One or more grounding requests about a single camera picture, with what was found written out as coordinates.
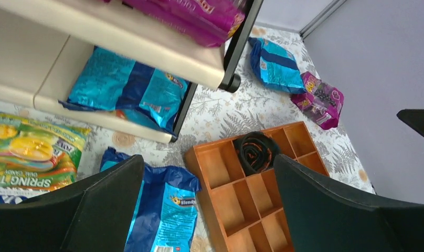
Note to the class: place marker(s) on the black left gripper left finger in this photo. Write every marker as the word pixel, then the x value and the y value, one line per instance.
pixel 93 214

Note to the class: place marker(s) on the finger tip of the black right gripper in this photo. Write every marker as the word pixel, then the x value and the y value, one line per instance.
pixel 414 118

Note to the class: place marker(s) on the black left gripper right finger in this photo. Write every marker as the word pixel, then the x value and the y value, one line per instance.
pixel 324 214

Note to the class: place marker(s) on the blue candy bag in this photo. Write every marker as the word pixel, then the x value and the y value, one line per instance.
pixel 136 92
pixel 165 213

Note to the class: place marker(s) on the purple candy bag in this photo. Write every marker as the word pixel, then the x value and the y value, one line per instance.
pixel 208 23
pixel 322 103

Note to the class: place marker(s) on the blue candy bag corner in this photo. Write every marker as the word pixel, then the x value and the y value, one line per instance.
pixel 275 67

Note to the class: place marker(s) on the green Fox's candy bag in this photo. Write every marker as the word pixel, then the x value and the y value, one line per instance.
pixel 39 155

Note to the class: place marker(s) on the blue candy bag on shelf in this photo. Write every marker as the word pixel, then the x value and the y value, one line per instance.
pixel 136 92

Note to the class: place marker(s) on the purple candy bag on shelf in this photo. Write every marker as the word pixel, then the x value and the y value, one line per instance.
pixel 208 23

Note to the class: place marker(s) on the orange wooden divider tray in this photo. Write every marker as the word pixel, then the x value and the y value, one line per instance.
pixel 242 211

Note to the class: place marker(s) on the black orange rolled sock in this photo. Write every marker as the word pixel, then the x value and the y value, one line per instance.
pixel 256 152

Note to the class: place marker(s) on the floral patterned tablecloth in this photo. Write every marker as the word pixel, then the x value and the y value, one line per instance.
pixel 215 115

